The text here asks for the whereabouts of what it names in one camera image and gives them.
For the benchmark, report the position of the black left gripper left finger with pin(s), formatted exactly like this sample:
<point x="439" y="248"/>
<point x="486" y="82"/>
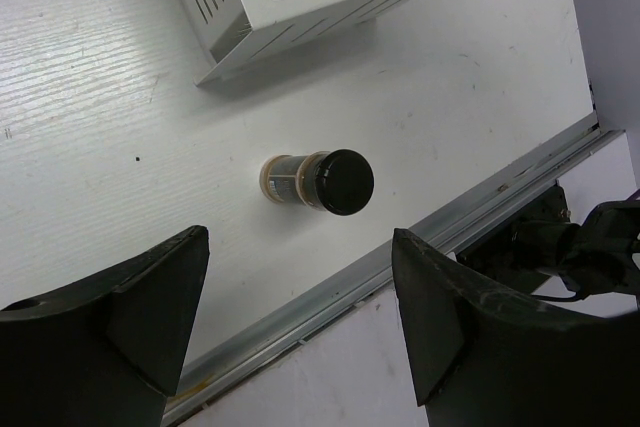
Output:
<point x="106" y="350"/>

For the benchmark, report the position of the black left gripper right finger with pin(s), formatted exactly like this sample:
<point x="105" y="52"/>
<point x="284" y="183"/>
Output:
<point x="483" y="354"/>

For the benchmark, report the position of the spice jar black lid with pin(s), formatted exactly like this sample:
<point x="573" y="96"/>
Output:
<point x="340" y="182"/>

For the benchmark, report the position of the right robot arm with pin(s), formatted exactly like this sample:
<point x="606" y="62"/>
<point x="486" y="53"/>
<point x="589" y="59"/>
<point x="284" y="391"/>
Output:
<point x="594" y="258"/>

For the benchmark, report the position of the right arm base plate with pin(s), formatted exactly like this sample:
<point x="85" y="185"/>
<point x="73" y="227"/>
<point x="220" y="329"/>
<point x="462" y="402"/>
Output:
<point x="525" y="250"/>

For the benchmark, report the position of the aluminium table edge rail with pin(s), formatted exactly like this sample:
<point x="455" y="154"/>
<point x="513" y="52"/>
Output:
<point x="453" y="226"/>

